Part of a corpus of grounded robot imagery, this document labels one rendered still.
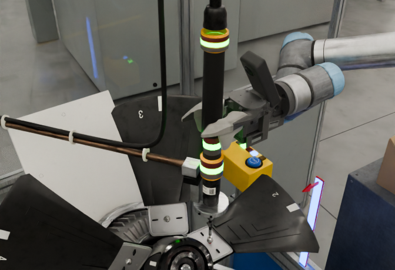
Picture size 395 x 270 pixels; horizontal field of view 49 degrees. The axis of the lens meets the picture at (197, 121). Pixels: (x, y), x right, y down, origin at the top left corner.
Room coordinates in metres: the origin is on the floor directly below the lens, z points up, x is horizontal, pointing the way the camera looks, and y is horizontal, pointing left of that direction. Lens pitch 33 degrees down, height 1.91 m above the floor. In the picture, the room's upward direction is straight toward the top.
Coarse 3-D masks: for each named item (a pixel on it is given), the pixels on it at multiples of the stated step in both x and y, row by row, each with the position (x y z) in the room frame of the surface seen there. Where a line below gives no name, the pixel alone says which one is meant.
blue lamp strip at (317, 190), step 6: (318, 180) 0.83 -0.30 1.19; (318, 186) 0.82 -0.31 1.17; (318, 192) 0.82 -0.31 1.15; (312, 198) 0.83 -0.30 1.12; (318, 198) 0.82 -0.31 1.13; (312, 204) 0.83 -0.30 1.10; (312, 210) 0.83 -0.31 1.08; (312, 216) 0.82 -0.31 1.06; (312, 222) 0.82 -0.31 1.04; (312, 228) 0.82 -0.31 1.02; (306, 252) 0.82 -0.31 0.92; (300, 258) 0.83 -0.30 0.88; (306, 258) 0.82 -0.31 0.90
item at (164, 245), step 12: (144, 240) 0.62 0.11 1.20; (156, 240) 0.63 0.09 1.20; (168, 240) 0.58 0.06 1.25; (180, 240) 0.56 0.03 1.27; (192, 240) 0.57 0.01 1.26; (156, 252) 0.55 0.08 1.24; (168, 252) 0.54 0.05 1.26; (180, 252) 0.55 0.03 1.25; (192, 252) 0.56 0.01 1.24; (204, 252) 0.56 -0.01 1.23; (144, 264) 0.56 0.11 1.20; (156, 264) 0.52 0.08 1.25; (168, 264) 0.53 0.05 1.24; (180, 264) 0.54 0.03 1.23; (192, 264) 0.55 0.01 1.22; (204, 264) 0.55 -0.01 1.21
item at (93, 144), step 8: (0, 120) 0.79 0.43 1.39; (16, 128) 0.77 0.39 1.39; (24, 128) 0.76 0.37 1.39; (32, 128) 0.76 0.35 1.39; (48, 136) 0.74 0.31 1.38; (56, 136) 0.73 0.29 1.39; (64, 136) 0.73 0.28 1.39; (88, 144) 0.71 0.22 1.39; (96, 144) 0.70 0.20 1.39; (104, 144) 0.70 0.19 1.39; (120, 152) 0.68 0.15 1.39; (128, 152) 0.68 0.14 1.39; (136, 152) 0.67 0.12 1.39; (152, 160) 0.66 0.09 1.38; (160, 160) 0.65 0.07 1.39; (168, 160) 0.65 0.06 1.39; (176, 160) 0.65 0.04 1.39
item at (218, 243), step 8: (192, 232) 0.65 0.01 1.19; (208, 232) 0.66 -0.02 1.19; (216, 232) 0.66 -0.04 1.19; (200, 240) 0.63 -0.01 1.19; (216, 240) 0.64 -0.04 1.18; (224, 240) 0.64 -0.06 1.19; (208, 248) 0.61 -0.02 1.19; (216, 248) 0.61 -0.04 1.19; (224, 248) 0.61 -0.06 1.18; (216, 256) 0.59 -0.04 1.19
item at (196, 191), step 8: (192, 160) 0.65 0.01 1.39; (184, 168) 0.63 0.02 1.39; (192, 168) 0.62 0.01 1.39; (184, 176) 0.63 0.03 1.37; (192, 176) 0.62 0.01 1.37; (200, 176) 0.63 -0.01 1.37; (192, 184) 0.62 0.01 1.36; (200, 184) 0.63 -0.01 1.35; (192, 192) 0.62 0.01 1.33; (200, 192) 0.63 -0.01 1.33; (192, 200) 0.62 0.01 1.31; (200, 200) 0.63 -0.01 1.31; (224, 200) 0.63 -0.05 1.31; (200, 208) 0.61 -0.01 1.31; (208, 208) 0.61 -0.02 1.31; (216, 208) 0.61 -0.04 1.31; (224, 208) 0.61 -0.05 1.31; (208, 216) 0.59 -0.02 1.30; (216, 216) 0.59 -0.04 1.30
